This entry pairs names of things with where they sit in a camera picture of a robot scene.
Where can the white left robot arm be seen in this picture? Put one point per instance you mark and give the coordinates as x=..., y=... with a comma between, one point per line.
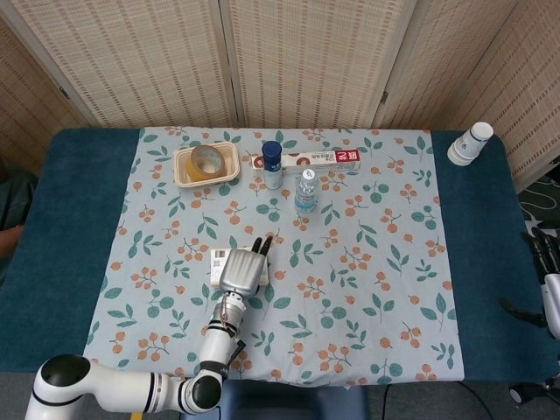
x=219, y=341

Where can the teal table cover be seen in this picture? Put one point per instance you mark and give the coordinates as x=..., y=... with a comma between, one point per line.
x=65, y=219

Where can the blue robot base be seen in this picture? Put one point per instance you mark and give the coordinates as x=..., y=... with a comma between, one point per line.
x=289, y=402

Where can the woven bamboo folding screen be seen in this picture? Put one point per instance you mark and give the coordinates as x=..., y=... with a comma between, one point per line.
x=144, y=61

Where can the black caster wheel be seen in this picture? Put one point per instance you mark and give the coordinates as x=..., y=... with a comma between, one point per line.
x=520, y=394

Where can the brown object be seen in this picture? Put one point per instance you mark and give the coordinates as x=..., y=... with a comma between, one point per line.
x=9, y=240

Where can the yellow tape roll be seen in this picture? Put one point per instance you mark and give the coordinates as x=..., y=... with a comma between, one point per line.
x=195, y=168

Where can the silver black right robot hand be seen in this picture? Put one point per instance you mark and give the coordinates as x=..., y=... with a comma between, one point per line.
x=552, y=302

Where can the small white soap box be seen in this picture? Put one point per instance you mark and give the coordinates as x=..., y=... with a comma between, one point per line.
x=217, y=268

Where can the blue capped spray can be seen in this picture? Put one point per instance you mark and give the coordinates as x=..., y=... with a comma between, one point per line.
x=273, y=168

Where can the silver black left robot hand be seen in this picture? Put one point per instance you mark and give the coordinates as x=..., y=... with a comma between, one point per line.
x=242, y=271

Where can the dark green cloth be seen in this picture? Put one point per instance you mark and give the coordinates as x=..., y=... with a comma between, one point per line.
x=15, y=197

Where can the black white patterned bag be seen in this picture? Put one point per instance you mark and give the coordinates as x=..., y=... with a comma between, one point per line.
x=540, y=199

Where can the clear water bottle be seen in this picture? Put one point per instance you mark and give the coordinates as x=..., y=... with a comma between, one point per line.
x=306, y=197

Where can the beige plastic tray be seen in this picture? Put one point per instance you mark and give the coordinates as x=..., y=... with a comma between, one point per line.
x=184, y=177

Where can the floral print tablecloth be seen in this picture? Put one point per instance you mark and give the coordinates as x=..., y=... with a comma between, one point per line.
x=350, y=262

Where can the white paper cup stack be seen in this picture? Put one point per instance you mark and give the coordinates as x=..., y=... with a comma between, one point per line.
x=466, y=146

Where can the long white red toothpaste box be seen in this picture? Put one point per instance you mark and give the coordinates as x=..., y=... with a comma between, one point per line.
x=337, y=161

